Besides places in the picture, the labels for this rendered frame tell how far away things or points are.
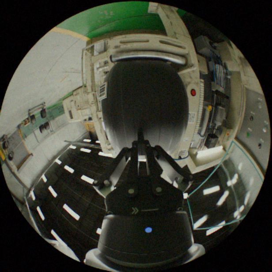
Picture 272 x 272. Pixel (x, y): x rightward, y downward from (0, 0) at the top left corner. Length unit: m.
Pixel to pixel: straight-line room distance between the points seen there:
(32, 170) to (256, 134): 12.58
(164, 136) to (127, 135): 0.11
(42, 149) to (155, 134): 11.52
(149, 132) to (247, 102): 0.66
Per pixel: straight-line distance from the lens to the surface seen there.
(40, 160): 11.75
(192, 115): 0.55
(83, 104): 4.86
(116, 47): 0.40
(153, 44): 0.40
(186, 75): 0.52
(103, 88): 0.26
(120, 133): 0.23
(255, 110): 0.67
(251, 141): 0.67
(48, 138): 11.58
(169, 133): 0.25
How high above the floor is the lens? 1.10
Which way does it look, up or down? 31 degrees up
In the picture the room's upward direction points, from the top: 175 degrees clockwise
